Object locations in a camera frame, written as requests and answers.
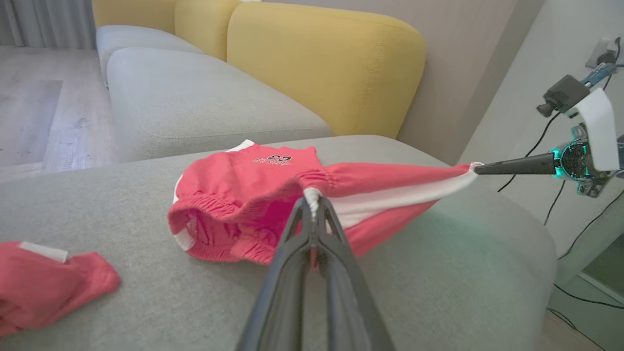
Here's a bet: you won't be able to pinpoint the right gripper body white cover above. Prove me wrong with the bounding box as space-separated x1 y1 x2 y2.
551 88 624 198

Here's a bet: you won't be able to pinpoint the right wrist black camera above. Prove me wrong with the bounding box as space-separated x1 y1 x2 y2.
536 75 591 118

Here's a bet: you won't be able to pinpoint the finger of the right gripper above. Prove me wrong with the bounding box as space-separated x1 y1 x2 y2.
474 152 559 176

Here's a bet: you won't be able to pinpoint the white wall socket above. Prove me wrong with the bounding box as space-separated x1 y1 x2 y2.
586 38 624 69

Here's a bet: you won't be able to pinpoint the black floor cable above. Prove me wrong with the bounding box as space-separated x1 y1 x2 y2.
553 284 624 310
546 308 607 351

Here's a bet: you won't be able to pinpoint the red shirt white sleeves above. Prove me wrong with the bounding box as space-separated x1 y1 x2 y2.
0 240 121 338

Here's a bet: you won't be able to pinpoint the red basketball shorts white stripes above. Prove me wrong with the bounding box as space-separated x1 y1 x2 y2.
167 139 484 267

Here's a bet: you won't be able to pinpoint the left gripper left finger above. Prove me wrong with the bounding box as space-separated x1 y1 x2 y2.
236 197 318 351

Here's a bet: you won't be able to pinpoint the large yellow sofa back cushion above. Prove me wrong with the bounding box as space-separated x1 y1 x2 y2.
227 1 427 139

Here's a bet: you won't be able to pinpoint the grey curtain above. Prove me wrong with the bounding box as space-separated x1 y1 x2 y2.
0 0 97 50

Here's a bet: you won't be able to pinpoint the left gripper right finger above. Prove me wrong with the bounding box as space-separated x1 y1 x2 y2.
317 196 396 351

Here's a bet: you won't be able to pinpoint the right wrist blue cable plug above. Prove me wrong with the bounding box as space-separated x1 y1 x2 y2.
579 62 616 89

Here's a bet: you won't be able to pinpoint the black wall cable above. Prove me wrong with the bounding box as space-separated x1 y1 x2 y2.
497 112 562 193
557 189 624 260
544 180 567 226

